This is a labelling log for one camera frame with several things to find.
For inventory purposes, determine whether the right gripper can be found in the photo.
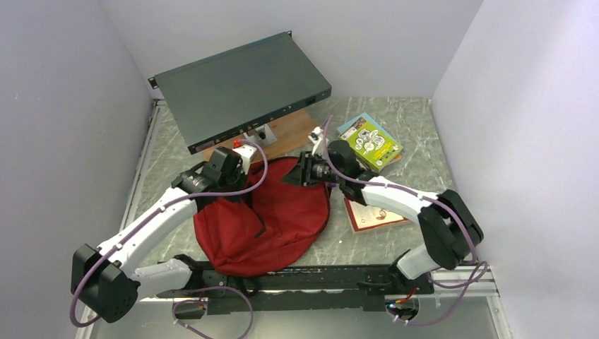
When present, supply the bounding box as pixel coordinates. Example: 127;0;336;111
281;151;345;188

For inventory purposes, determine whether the red student backpack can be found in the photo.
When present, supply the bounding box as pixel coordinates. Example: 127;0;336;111
193;156;331;278

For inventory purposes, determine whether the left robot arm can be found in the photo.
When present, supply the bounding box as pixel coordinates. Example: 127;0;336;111
69;140;264;328

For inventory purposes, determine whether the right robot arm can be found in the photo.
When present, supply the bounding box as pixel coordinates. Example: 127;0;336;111
282;141;484;293

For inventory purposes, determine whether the wooden board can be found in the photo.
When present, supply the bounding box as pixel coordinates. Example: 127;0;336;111
200;109;317;160

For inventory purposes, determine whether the light blue book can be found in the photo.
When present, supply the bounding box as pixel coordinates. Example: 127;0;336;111
336;112;386;135

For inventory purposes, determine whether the red bordered book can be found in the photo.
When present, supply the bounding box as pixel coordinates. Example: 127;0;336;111
343;198;409;234

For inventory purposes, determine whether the green illustrated book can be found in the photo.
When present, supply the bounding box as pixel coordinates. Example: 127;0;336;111
338;118;403;172

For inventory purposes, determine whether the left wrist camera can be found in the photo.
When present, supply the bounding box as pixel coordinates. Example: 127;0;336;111
232;140;258;174

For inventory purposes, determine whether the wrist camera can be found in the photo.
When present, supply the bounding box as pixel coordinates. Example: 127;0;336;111
308;126;327;156
232;140;258;174

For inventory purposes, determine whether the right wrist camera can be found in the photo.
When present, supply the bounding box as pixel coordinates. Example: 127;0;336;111
308;126;327;156

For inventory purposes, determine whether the metal stand bracket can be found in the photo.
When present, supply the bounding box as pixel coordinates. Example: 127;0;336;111
243;124;278;150

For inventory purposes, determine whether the grey rack-mount device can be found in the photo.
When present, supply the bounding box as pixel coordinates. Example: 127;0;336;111
148;31;332;154

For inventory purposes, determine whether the aluminium frame rail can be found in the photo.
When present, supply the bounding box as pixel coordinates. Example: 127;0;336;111
119;100;167;231

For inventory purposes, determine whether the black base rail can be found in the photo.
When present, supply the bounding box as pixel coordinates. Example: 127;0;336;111
159;261;434;315

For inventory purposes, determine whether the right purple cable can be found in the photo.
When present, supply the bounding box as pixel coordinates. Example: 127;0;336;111
320;116;490;328

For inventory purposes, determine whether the purple cable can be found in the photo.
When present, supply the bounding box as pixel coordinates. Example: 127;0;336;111
320;116;490;328
69;139;269;328

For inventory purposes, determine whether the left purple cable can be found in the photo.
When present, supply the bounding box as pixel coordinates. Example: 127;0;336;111
69;139;269;328

